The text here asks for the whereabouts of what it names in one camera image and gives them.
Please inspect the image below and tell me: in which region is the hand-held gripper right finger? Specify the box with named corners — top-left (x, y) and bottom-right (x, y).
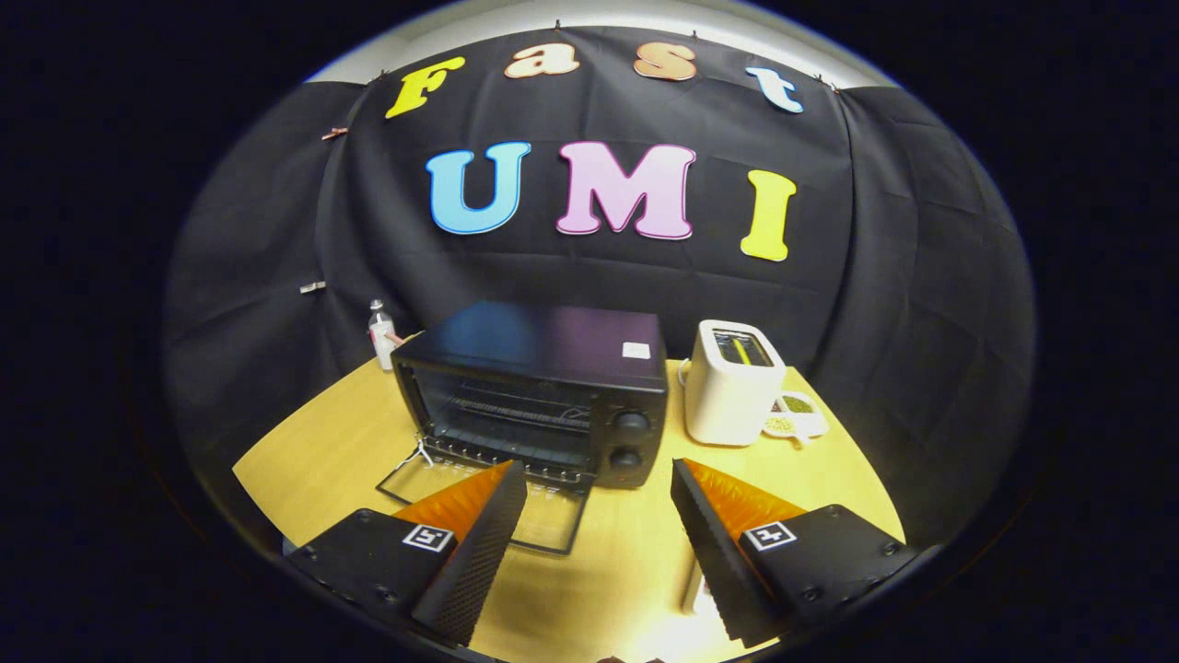
top-left (670, 458), bottom-right (922, 650)

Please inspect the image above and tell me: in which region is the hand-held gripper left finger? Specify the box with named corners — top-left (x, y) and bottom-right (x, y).
top-left (284, 459), bottom-right (529, 648)

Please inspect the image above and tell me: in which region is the black toaster oven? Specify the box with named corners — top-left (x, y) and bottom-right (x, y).
top-left (376, 300), bottom-right (670, 556)

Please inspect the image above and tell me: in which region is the white pop-up toaster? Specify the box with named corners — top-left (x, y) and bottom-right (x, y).
top-left (679, 320), bottom-right (787, 448)

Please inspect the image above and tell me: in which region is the white plate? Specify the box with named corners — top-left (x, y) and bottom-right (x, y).
top-left (680, 557), bottom-right (719, 616)

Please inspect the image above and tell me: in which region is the small white divided dish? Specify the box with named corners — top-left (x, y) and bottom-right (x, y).
top-left (763, 390), bottom-right (830, 443)

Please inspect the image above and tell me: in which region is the small clear plastic bottle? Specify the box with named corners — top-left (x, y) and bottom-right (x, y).
top-left (368, 299), bottom-right (399, 371)

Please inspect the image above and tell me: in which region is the wire oven rack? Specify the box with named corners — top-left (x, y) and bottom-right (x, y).
top-left (444, 396), bottom-right (592, 432)

